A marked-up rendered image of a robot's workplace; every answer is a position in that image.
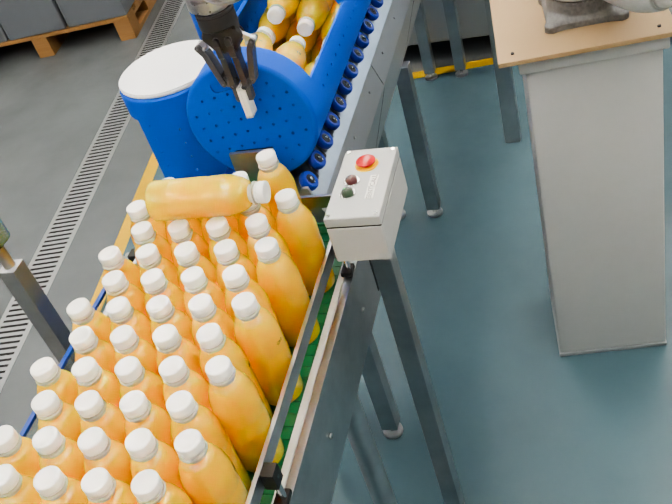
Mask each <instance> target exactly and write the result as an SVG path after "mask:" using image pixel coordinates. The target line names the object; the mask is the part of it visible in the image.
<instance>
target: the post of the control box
mask: <svg viewBox="0 0 672 504"><path fill-rule="evenodd" d="M371 263H372V266H373V269H374V273H375V276H376V279H377V282H378V286H379V289H380V292H381V296H382V299H383V302H384V305H385V309H386V312H387V315H388V319H389V322H390V325H391V329H392V332H393V335H394V338H395V342H396V345H397V348H398V352H399V355H400V358H401V362H402V365H403V368H404V371H405V375H406V378H407V381H408V385H409V388H410V391H411V395H412V398H413V401H414V404H415V408H416V411H417V414H418V418H419V421H420V424H421V427H422V431H423V434H424V437H425V441H426V444H427V447H428V451H429V454H430V457H431V460H432V464H433V467H434V470H435V474H436V477H437V480H438V484H439V487H440V490H441V493H442V497H443V500H444V503H445V504H465V502H464V498H463V495H462V491H461V487H460V484H459V480H458V476H457V473H456V469H455V466H454V462H453V458H452V455H451V451H450V447H449V444H448V440H447V437H446V433H445V429H444V426H443V422H442V419H441V415H440V411H439V408H438V404H437V400H436V397H435V393H434V390H433V386H432V382H431V379H430V375H429V371H428V368H427V364H426V361H425V357H424V353H423V350H422V346H421V343H420V339H419V335H418V332H417V328H416V324H415V321H414V317H413V314H412V310H411V306H410V303H409V299H408V295H407V292H406V288H405V285H404V281H403V277H402V274H401V270H400V266H399V263H398V259H397V256H396V252H395V248H394V249H393V254H392V258H391V259H384V260H371Z"/></svg>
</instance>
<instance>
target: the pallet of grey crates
mask: <svg viewBox="0 0 672 504"><path fill-rule="evenodd" d="M156 1H157V0H0V47H4V46H8V45H13V44H17V43H22V42H27V41H32V43H33V45H34V47H35V49H36V51H37V53H38V55H39V56H40V58H44V57H49V56H54V55H55V54H56V53H57V51H58V50H59V48H60V47H61V45H62V44H63V42H64V41H65V39H66V38H67V36H68V35H69V33H70V32H73V31H77V30H82V29H87V28H91V27H96V26H100V25H105V24H110V23H113V24H114V26H115V28H116V30H117V32H118V35H119V37H120V39H121V41H125V40H129V39H134V38H137V36H138V34H139V33H140V31H141V29H142V27H143V25H144V23H145V21H146V19H147V18H148V16H149V14H150V12H151V10H152V8H153V6H154V4H155V3H156Z"/></svg>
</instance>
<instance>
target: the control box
mask: <svg viewBox="0 0 672 504"><path fill-rule="evenodd" d="M366 154H371V155H374V156H375V159H376V160H375V162H374V163H373V164H372V165H371V166H369V167H367V168H363V167H358V166H357V165H356V160H357V159H358V158H359V157H360V156H362V155H366ZM348 175H355V176H356V177H357V182H356V183H354V184H352V185H348V184H346V183H345V178H346V177H347V176H348ZM372 176H376V177H377V178H376V177H372ZM373 178H376V180H375V179H373ZM372 180H373V181H374V182H375V184H374V182H372ZM370 183H371V185H372V186H371V185H370ZM345 187H351V188H352V189H353V191H354V193H353V194H352V195H351V196H349V197H343V196H342V195H341V190H342V189H343V188H345ZM369 188H372V189H369ZM368 189H369V190H371V192H370V191H368ZM372 190H373V191H372ZM407 190H408V188H407V184H406V180H405V175H404V171H403V167H402V163H401V159H400V157H399V151H398V147H388V148H377V149H366V150H355V151H347V152H346V154H345V157H344V160H343V163H342V165H341V168H340V171H339V174H338V177H337V180H336V183H335V186H334V189H333V192H332V195H331V198H330V201H329V204H328V207H327V210H326V213H325V216H324V219H323V220H324V223H325V226H326V228H327V232H328V235H329V238H330V241H331V243H332V246H333V249H334V252H335V255H336V258H337V261H339V262H341V261H362V260H384V259H391V258H392V254H393V249H394V245H395V241H396V237H397V232H398V228H399V224H400V220H401V215H402V211H403V207H404V203H405V198H406V194H407ZM368 192H369V193H368ZM369 194H370V195H371V194H372V195H371V198H370V197H369V196H367V195H369ZM366 197H367V198H366Z"/></svg>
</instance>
